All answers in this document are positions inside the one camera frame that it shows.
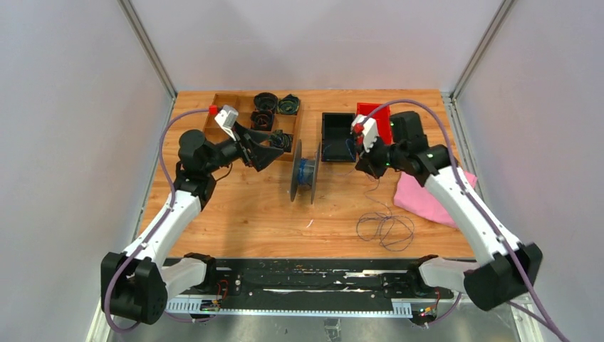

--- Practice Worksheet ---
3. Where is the rolled dark tie top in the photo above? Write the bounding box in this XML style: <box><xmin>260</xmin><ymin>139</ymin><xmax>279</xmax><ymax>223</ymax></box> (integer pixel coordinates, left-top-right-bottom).
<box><xmin>254</xmin><ymin>92</ymin><xmax>279</xmax><ymax>113</ymax></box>

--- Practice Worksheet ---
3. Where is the rolled patterned tie bottom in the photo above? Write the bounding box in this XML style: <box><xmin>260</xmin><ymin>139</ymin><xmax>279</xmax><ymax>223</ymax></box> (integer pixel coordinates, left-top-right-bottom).
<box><xmin>269</xmin><ymin>130</ymin><xmax>293</xmax><ymax>152</ymax></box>

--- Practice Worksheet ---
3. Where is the grey filament spool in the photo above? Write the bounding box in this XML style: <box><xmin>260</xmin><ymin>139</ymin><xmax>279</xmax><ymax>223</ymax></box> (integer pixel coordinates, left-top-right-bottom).
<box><xmin>289</xmin><ymin>140</ymin><xmax>321</xmax><ymax>204</ymax></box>

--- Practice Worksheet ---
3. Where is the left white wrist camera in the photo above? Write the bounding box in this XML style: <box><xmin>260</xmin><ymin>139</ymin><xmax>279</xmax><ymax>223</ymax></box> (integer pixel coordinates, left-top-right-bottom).
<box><xmin>214</xmin><ymin>105</ymin><xmax>239</xmax><ymax>141</ymax></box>

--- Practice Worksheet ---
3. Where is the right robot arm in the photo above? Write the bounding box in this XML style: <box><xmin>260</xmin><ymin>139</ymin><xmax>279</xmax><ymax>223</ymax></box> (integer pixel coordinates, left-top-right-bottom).
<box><xmin>350</xmin><ymin>111</ymin><xmax>543</xmax><ymax>311</ymax></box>

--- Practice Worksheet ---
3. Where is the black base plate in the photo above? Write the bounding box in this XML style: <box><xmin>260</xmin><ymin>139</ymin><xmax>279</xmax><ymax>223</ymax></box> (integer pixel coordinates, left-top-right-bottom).
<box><xmin>166</xmin><ymin>258</ymin><xmax>456</xmax><ymax>318</ymax></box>

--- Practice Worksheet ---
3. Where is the pink cloth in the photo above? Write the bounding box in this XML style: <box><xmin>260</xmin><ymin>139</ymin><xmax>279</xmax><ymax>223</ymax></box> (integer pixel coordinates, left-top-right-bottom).
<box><xmin>393</xmin><ymin>167</ymin><xmax>477</xmax><ymax>228</ymax></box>

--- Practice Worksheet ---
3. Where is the rolled green tie top right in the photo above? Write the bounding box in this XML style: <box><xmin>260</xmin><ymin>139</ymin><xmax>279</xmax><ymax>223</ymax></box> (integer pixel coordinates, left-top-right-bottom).
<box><xmin>277</xmin><ymin>94</ymin><xmax>301</xmax><ymax>115</ymax></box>

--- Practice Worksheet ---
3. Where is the black plastic bin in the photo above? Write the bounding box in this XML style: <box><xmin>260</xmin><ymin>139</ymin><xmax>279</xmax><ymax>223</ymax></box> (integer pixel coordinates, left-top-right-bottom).
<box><xmin>321</xmin><ymin>112</ymin><xmax>356</xmax><ymax>162</ymax></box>

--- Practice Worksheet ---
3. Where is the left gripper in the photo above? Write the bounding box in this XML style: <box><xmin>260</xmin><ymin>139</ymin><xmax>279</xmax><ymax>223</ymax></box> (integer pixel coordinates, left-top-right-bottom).
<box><xmin>204</xmin><ymin>123</ymin><xmax>283</xmax><ymax>175</ymax></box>

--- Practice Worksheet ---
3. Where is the wooden compartment tray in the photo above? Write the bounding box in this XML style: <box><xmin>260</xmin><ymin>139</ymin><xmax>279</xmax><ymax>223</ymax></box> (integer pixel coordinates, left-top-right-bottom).
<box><xmin>202</xmin><ymin>92</ymin><xmax>303</xmax><ymax>161</ymax></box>

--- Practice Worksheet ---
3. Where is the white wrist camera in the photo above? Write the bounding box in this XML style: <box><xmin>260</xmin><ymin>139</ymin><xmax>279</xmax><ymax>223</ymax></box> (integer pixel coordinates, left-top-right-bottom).
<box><xmin>214</xmin><ymin>105</ymin><xmax>239</xmax><ymax>141</ymax></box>
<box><xmin>350</xmin><ymin>115</ymin><xmax>379</xmax><ymax>152</ymax></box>

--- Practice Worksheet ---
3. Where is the thin blue wire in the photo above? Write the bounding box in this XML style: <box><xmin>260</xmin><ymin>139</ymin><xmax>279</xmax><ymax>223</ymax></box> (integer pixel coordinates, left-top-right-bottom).
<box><xmin>297</xmin><ymin>137</ymin><xmax>416</xmax><ymax>252</ymax></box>

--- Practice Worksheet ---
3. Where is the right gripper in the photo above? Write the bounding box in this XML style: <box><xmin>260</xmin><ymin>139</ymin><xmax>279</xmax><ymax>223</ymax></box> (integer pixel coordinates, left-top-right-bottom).
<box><xmin>355</xmin><ymin>133</ymin><xmax>405</xmax><ymax>180</ymax></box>

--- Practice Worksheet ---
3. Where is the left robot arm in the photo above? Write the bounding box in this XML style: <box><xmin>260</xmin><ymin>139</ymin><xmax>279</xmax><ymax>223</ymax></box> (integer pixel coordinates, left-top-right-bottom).
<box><xmin>100</xmin><ymin>123</ymin><xmax>283</xmax><ymax>331</ymax></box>

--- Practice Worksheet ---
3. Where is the red plastic bin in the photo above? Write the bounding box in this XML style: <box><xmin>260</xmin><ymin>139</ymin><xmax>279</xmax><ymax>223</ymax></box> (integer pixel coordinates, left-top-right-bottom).
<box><xmin>356</xmin><ymin>103</ymin><xmax>392</xmax><ymax>145</ymax></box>

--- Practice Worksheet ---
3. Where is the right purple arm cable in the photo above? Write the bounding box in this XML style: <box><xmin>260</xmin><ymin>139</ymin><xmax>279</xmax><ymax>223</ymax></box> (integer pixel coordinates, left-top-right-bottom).
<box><xmin>360</xmin><ymin>99</ymin><xmax>570</xmax><ymax>342</ymax></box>

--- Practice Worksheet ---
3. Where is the rolled dark tie middle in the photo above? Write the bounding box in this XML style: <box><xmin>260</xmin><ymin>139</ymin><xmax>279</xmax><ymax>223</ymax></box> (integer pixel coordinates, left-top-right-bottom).
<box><xmin>250</xmin><ymin>110</ymin><xmax>274</xmax><ymax>132</ymax></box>

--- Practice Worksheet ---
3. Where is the rolled dark tie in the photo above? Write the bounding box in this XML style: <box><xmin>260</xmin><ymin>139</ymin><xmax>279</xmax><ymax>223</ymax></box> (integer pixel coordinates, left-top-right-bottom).
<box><xmin>254</xmin><ymin>92</ymin><xmax>279</xmax><ymax>113</ymax></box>
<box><xmin>250</xmin><ymin>110</ymin><xmax>274</xmax><ymax>132</ymax></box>

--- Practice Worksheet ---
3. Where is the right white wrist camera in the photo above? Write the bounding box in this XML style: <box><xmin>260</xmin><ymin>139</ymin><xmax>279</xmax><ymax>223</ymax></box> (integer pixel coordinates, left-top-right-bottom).
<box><xmin>350</xmin><ymin>115</ymin><xmax>379</xmax><ymax>152</ymax></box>

